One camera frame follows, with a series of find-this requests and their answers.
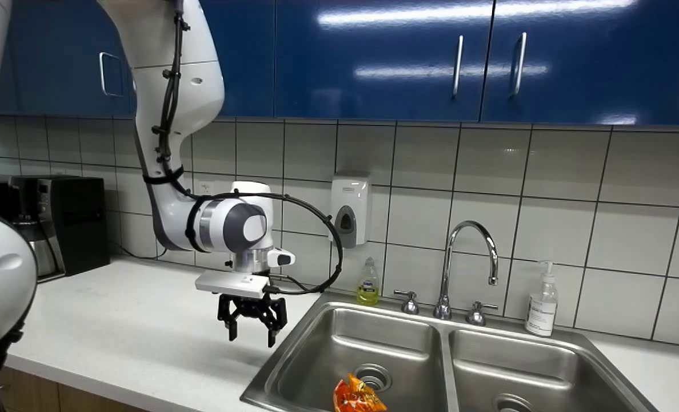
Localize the stainless steel double sink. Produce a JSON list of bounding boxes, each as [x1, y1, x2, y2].
[[242, 298, 659, 412]]

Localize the chrome faucet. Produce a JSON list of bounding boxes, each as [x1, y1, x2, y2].
[[431, 219, 500, 321]]

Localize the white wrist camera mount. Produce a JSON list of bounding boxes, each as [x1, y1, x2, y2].
[[194, 248, 295, 300]]

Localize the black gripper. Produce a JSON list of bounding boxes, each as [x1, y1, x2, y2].
[[218, 294, 289, 347]]

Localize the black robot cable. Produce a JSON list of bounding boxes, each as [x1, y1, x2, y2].
[[150, 0, 346, 298]]

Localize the green dish soap bottle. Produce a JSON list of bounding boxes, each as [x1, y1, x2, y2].
[[356, 257, 379, 306]]

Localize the black appliance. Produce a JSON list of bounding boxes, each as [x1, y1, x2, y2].
[[13, 177, 110, 280]]

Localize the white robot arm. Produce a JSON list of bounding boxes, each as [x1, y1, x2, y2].
[[0, 0, 273, 370]]

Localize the white pump soap bottle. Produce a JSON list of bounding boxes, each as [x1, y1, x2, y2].
[[525, 262, 558, 336]]

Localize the white wall soap dispenser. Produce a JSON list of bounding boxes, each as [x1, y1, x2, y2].
[[332, 177, 370, 248]]

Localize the orange snack packet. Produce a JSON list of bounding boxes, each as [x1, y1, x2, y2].
[[332, 376, 388, 412]]

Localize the blue upper cabinets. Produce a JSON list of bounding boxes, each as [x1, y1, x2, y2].
[[0, 0, 679, 131]]

